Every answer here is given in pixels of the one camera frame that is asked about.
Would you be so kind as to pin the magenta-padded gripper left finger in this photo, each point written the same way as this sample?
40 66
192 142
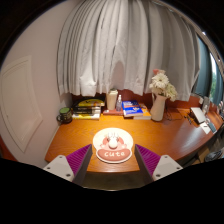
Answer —
58 166

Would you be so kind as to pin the clear spray bottle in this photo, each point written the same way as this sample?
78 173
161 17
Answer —
119 105

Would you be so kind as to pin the blue book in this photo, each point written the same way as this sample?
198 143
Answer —
132 108

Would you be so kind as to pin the dark mug with green inside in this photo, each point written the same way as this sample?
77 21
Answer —
65 116

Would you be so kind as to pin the white pleated curtain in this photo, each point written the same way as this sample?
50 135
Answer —
126 46

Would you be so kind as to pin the glass window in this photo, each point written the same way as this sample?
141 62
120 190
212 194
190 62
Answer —
208 80

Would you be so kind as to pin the reddish brown book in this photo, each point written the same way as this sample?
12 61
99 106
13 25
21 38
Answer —
111 112

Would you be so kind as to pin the cream tumbler with lid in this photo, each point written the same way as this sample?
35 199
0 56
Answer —
112 100

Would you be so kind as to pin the white cartoon print mouse pad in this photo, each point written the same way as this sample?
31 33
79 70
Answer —
113 155

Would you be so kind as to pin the white flower bunch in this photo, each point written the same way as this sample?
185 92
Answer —
161 83

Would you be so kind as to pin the orange book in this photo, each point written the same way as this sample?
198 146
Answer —
146 115

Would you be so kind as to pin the white computer mouse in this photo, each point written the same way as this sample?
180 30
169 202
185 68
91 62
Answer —
113 143

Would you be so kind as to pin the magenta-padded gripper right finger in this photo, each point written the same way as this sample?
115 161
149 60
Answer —
166 166

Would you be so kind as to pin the white flat device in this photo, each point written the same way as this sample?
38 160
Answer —
198 115

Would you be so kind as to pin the thin dark book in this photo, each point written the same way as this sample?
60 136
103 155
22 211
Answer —
86 112
86 108

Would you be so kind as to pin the yellow and black book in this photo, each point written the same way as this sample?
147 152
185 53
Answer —
90 103

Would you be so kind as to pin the white vase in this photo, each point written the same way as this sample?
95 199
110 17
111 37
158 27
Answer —
158 108

